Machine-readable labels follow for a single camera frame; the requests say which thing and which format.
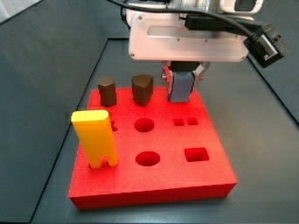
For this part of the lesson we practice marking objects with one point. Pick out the dark brown rounded peg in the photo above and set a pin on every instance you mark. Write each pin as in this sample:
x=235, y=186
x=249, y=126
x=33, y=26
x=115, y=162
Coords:
x=142, y=88

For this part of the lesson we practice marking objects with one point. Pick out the red foam peg board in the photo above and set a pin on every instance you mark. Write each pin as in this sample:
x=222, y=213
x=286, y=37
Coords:
x=171, y=156

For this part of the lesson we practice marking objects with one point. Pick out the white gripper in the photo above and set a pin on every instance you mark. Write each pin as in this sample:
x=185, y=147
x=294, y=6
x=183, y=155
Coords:
x=161, y=38

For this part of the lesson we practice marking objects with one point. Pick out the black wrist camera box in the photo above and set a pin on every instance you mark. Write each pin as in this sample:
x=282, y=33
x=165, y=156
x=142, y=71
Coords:
x=268, y=46

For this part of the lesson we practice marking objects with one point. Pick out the yellow slotted block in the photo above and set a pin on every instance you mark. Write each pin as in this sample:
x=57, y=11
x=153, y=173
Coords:
x=93, y=127

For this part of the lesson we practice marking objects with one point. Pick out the blue arch block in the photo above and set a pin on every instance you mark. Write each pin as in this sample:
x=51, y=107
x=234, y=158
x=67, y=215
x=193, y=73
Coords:
x=182, y=87

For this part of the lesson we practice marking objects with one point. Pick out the dark brown hexagonal peg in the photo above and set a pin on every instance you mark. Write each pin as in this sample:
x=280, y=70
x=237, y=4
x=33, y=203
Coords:
x=107, y=91

